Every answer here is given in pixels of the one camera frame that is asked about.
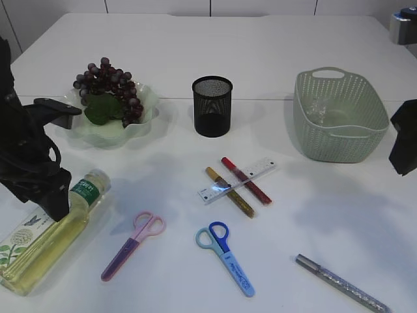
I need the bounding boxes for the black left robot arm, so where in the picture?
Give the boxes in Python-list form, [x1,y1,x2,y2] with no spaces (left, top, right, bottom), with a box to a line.
[1,39,81,222]

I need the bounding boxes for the yellow tea bottle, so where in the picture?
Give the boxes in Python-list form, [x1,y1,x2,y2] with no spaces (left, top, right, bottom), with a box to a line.
[1,169,111,296]

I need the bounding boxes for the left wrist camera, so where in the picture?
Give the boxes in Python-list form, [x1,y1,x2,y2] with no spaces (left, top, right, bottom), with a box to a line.
[24,98,82,130]

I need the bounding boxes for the green woven plastic basket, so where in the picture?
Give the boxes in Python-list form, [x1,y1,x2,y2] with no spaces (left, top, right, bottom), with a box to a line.
[293,67,389,163]

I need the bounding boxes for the silver blue right wrist camera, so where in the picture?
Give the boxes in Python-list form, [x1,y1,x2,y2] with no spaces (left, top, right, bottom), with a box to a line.
[389,5,416,46]

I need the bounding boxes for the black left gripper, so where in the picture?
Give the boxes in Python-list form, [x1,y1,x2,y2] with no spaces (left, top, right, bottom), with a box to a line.
[1,94,72,222]

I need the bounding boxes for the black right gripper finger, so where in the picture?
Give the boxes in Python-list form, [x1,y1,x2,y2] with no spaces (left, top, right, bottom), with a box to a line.
[388,99,416,176]

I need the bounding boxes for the red glitter pen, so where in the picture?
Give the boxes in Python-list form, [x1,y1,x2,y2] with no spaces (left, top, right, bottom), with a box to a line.
[221,157,272,205]

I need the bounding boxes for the pale green wavy plate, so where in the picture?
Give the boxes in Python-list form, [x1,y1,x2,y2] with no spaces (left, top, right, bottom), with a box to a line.
[55,82,159,149]

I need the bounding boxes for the gold glitter pen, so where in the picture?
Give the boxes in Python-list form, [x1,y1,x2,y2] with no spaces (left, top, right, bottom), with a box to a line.
[205,167,255,218]

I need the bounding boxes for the purple artificial grape bunch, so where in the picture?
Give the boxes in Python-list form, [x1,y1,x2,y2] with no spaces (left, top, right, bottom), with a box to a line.
[73,57,145,128]

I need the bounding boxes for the blue scissors with cover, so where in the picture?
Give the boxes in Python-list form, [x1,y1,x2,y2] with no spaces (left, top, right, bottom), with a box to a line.
[195,221,255,297]

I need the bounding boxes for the clear plastic ruler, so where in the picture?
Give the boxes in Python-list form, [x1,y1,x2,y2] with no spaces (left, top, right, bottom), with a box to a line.
[198,157,278,205]

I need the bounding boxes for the clear plastic sheet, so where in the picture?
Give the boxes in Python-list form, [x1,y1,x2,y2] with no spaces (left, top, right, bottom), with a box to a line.
[305,98,330,126]

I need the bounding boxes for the silver glitter pen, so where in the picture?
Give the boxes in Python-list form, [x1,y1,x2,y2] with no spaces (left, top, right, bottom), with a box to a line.
[295,254,392,312]

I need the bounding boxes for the pink purple scissors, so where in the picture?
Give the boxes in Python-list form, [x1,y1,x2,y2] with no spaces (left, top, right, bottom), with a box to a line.
[100,211,166,282]

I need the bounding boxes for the black mesh pen holder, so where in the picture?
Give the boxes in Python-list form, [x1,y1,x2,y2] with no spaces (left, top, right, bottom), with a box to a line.
[192,76,233,138]

